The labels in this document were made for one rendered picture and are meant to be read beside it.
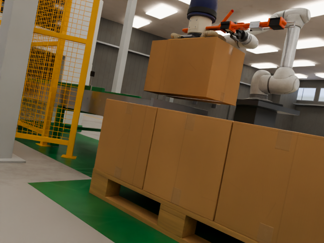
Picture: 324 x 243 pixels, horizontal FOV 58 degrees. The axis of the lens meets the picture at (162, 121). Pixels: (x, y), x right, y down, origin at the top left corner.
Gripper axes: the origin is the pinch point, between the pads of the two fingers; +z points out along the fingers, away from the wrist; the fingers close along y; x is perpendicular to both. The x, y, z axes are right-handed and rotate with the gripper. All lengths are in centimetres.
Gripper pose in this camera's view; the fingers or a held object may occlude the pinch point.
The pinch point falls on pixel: (229, 27)
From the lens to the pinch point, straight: 223.1
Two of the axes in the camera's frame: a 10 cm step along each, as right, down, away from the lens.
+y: -1.8, 9.8, 0.3
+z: -6.5, -1.0, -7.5
